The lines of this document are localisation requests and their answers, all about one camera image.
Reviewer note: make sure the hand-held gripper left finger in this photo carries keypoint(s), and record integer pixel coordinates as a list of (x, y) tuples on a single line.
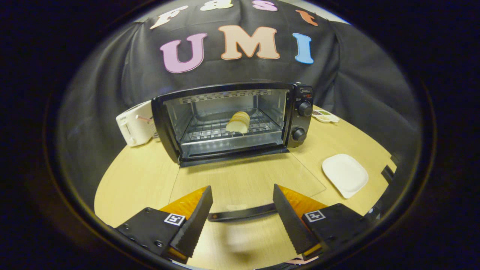
[(195, 225)]

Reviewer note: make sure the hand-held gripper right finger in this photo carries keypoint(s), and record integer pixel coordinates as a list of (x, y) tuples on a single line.
[(290, 225)]

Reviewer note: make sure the pale sliced bread roll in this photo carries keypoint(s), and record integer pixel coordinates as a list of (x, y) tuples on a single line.
[(238, 122)]

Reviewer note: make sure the black toaster oven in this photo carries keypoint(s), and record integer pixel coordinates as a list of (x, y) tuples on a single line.
[(302, 112)]

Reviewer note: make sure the white pop-up toaster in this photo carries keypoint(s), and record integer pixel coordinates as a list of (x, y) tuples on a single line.
[(131, 127)]

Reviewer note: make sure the white square plate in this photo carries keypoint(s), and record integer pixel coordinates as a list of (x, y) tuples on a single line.
[(345, 174)]

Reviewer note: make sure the black chair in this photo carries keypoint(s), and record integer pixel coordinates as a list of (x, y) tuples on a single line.
[(389, 172)]

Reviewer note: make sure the small white compartment tray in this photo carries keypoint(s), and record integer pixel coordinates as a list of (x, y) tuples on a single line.
[(325, 116)]

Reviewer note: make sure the black backdrop cloth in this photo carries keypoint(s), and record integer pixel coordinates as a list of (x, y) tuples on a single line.
[(112, 82)]

